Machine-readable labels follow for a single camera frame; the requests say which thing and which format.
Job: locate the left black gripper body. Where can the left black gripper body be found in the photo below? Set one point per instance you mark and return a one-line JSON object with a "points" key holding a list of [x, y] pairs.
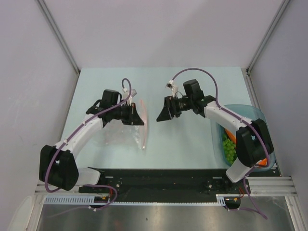
{"points": [[124, 113]]}

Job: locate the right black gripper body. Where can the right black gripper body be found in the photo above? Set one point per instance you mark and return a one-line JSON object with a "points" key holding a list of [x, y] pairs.
{"points": [[178, 105]]}

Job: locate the clear zip top bag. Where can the clear zip top bag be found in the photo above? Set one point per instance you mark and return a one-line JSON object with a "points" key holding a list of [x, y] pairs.
{"points": [[116, 133]]}

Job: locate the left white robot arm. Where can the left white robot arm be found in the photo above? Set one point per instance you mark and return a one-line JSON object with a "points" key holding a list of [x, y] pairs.
{"points": [[58, 166]]}

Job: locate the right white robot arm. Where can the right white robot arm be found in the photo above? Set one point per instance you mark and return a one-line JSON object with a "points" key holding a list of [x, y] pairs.
{"points": [[253, 141]]}

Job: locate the green toy grapes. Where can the green toy grapes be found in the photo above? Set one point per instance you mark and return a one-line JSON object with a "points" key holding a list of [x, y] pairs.
{"points": [[229, 148]]}

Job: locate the orange toy pumpkin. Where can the orange toy pumpkin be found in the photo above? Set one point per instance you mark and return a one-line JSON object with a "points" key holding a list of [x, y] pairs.
{"points": [[262, 163]]}

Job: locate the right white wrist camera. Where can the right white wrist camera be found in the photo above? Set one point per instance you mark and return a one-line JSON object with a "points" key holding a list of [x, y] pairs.
{"points": [[174, 88]]}

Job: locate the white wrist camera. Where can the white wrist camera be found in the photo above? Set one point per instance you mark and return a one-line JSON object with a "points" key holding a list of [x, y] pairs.
{"points": [[127, 95], [174, 88]]}

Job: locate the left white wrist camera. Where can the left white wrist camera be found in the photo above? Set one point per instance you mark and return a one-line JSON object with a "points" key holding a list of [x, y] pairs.
{"points": [[127, 95]]}

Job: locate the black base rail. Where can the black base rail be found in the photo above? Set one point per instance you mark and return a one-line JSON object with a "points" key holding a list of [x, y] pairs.
{"points": [[166, 185]]}

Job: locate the aluminium frame profile right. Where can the aluminium frame profile right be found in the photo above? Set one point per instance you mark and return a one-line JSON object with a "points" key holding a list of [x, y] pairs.
{"points": [[275, 187]]}

